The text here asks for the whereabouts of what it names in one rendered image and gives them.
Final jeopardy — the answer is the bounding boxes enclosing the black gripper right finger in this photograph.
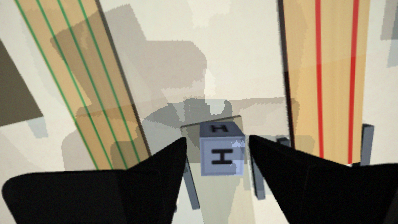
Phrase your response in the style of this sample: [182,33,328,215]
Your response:
[249,135,398,224]

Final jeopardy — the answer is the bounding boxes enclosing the blue-grey cube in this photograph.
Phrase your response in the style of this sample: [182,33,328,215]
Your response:
[199,121,246,176]

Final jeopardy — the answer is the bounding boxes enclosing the tan flat strip with green lines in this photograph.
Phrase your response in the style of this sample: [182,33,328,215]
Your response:
[71,104,152,170]

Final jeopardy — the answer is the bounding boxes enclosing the tan flat strip with red stripes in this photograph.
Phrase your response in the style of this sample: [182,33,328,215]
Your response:
[284,55,366,165]

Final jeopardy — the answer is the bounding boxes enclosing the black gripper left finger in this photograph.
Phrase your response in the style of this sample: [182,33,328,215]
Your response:
[1,137,187,224]

